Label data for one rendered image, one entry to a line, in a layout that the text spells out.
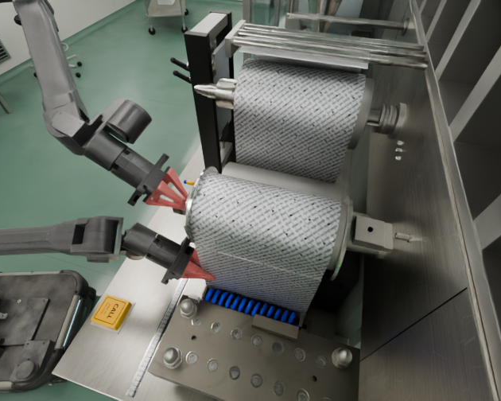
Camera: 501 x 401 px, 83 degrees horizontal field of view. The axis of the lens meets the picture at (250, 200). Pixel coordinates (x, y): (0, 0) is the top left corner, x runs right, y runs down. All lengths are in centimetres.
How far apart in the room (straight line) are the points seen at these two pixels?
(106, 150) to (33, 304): 137
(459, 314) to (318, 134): 39
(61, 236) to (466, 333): 61
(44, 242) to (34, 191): 213
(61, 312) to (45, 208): 105
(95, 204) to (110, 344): 169
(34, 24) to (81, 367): 76
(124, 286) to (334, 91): 73
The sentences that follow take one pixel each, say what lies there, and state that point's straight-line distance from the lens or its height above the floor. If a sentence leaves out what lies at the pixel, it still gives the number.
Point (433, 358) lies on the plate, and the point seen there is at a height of 137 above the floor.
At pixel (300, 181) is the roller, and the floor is 123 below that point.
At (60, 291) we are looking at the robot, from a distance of 182.
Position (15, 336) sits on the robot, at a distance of 180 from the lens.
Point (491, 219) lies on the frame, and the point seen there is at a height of 148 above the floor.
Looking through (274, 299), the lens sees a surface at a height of 106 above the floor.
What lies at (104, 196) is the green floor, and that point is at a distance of 247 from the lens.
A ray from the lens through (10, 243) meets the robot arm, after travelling 71.
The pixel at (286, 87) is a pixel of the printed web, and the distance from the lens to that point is 58.
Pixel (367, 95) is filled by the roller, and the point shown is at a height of 140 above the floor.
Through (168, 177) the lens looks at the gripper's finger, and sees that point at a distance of 55.
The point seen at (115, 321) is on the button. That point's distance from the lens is 84.
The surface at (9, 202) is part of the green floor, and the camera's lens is 282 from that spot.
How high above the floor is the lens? 166
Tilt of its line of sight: 50 degrees down
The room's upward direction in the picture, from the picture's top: 1 degrees clockwise
